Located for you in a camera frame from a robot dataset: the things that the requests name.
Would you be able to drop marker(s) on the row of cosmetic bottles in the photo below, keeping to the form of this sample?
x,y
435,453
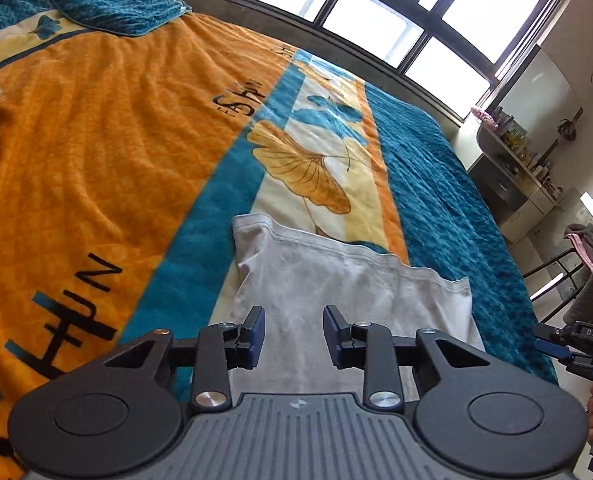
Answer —
x,y
524,152

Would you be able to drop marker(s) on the dressing table mirror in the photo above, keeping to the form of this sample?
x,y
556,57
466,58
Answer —
x,y
536,95

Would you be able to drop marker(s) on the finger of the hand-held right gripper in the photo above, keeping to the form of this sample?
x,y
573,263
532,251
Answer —
x,y
551,347

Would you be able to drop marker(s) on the pink garment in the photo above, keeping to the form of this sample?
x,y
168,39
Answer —
x,y
582,250

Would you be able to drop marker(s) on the black framed window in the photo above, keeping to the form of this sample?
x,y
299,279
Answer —
x,y
376,15

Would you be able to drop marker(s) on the white dressing table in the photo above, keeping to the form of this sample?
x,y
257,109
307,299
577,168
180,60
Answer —
x,y
506,185

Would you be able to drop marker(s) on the white garment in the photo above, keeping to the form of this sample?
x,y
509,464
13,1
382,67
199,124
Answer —
x,y
326,275

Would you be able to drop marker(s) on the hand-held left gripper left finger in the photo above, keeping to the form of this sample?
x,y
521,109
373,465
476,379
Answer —
x,y
256,334

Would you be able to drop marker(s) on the pink cloth item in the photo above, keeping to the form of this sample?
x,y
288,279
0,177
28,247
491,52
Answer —
x,y
482,115

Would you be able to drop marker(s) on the small hanging ornament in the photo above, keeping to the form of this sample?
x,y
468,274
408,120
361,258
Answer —
x,y
567,129

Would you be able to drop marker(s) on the black metal chair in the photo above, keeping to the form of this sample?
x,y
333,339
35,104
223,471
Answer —
x,y
551,272

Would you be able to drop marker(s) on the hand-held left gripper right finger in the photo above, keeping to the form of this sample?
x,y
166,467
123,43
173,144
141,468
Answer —
x,y
332,334

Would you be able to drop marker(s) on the orange and teal printed blanket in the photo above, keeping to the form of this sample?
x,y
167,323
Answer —
x,y
101,160

